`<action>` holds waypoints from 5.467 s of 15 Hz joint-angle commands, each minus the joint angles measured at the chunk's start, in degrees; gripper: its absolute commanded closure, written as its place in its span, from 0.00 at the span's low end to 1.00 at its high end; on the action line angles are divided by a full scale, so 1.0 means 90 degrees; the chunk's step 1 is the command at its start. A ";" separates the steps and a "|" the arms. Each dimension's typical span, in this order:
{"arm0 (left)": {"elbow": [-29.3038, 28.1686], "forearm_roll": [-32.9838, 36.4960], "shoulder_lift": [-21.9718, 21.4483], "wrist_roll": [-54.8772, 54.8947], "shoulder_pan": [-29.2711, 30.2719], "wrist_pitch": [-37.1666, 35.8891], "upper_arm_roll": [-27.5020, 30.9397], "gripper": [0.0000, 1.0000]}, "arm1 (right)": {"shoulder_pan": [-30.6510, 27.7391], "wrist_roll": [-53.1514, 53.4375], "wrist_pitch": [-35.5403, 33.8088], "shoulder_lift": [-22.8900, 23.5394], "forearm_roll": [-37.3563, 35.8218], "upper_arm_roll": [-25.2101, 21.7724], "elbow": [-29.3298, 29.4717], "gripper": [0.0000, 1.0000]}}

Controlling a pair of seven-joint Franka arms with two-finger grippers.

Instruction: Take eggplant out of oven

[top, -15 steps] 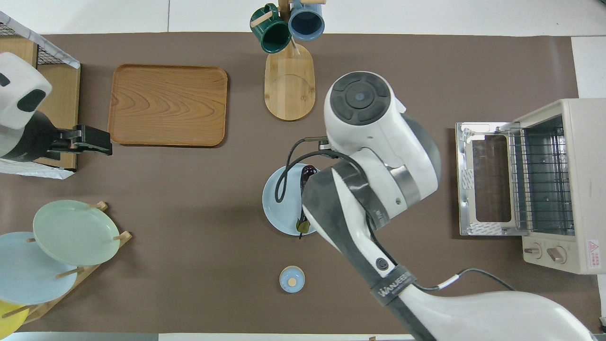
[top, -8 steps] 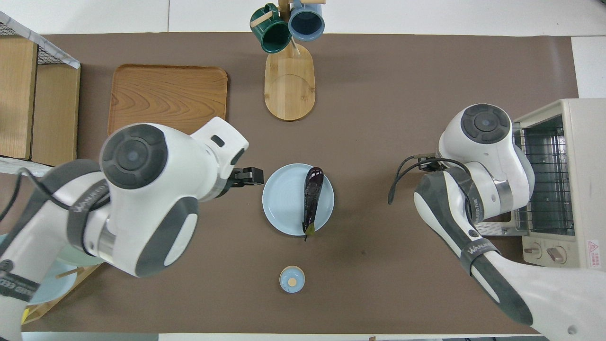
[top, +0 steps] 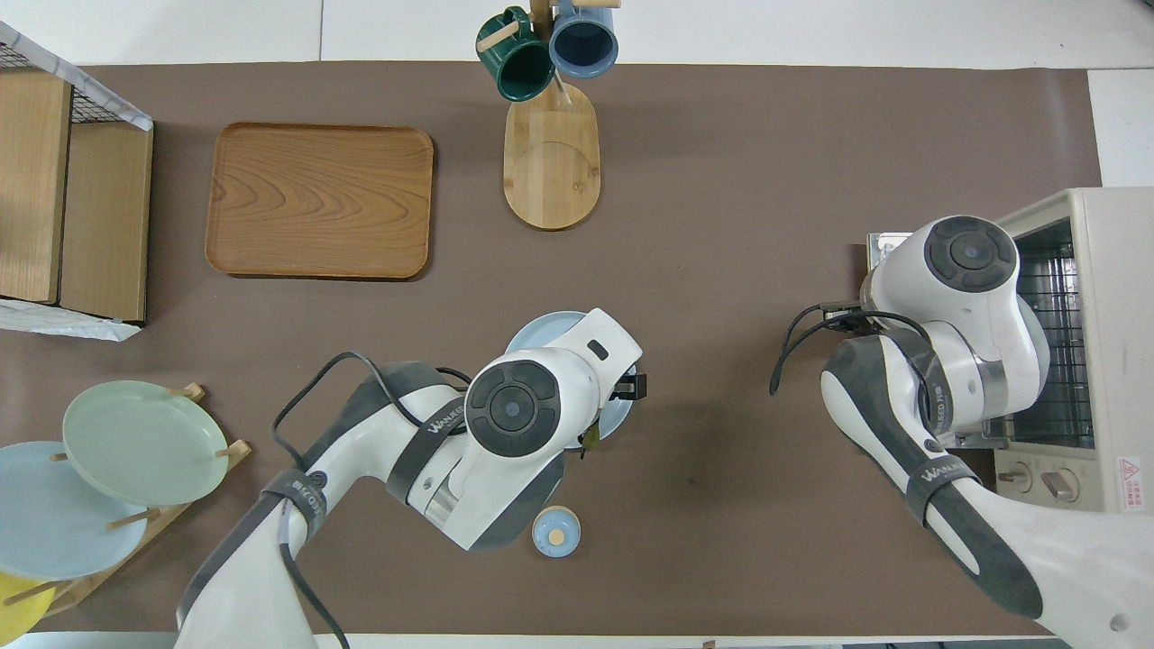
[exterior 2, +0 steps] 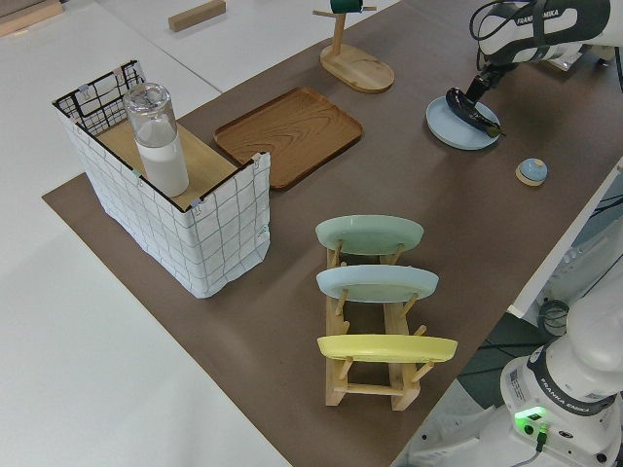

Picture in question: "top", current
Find light blue round plate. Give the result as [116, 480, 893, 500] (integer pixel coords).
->
[505, 311, 637, 449]

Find beige toaster oven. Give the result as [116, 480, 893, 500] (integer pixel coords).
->
[992, 187, 1154, 524]

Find brown table mat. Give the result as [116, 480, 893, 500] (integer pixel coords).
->
[0, 61, 1103, 636]

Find wooden mug tree stand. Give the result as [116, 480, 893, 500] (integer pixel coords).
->
[476, 0, 623, 232]

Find dark green mug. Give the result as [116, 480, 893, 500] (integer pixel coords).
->
[476, 7, 555, 102]

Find blue mug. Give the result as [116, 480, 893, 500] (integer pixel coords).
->
[548, 0, 620, 79]

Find wooden serving tray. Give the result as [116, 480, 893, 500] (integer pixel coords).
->
[205, 123, 435, 280]

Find wooden plate rack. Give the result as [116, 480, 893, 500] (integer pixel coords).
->
[27, 383, 252, 618]

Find pale green plate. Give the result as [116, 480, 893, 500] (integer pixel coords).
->
[62, 380, 230, 507]

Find wooden shelf with mesh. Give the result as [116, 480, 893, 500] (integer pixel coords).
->
[0, 20, 154, 342]

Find light blue plate in rack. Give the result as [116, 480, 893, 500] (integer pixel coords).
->
[0, 441, 150, 581]

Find yellow plate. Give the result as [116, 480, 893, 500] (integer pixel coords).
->
[0, 570, 57, 645]

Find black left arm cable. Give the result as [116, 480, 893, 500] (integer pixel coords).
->
[273, 352, 474, 649]

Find metal oven wire rack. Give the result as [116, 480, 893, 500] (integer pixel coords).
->
[1019, 221, 1096, 447]

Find black wire basket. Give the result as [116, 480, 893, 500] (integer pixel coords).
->
[0, 41, 150, 127]

